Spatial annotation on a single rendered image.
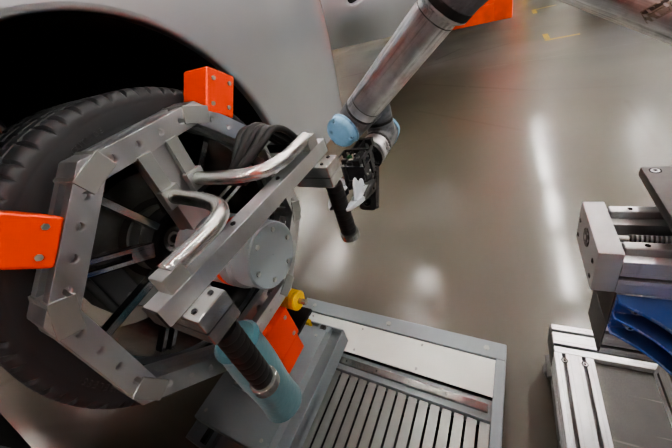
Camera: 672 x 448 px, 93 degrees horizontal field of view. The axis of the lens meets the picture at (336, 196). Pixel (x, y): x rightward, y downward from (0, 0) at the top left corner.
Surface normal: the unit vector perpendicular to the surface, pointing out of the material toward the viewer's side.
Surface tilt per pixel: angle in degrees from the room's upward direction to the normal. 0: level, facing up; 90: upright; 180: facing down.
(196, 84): 55
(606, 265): 90
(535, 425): 0
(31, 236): 90
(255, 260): 90
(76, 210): 90
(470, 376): 0
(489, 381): 0
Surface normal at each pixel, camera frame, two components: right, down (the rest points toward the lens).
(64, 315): 0.87, 0.04
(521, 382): -0.27, -0.80
